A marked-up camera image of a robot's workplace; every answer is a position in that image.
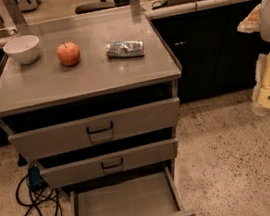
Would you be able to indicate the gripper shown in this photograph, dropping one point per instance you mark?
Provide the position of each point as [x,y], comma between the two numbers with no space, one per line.
[261,94]

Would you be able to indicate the grey drawer cabinet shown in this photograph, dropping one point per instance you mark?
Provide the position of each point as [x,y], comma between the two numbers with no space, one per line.
[48,93]

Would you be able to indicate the grey open bottom drawer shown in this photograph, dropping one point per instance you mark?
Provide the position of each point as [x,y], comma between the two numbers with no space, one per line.
[148,193]

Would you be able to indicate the grey middle drawer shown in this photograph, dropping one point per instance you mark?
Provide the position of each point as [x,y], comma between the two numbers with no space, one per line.
[112,163]

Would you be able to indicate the grey top drawer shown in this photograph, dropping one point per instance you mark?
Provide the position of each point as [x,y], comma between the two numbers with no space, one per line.
[83,133]

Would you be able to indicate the black counter cabinets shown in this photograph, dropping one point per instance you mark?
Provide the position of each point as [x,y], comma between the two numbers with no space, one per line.
[215,57]

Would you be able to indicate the red apple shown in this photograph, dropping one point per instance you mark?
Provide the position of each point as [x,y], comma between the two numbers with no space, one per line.
[68,54]

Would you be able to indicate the white ceramic bowl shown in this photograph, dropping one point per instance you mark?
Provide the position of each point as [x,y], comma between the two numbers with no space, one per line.
[23,49]

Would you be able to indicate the blue power box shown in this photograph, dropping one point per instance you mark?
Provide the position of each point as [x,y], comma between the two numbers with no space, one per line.
[34,179]

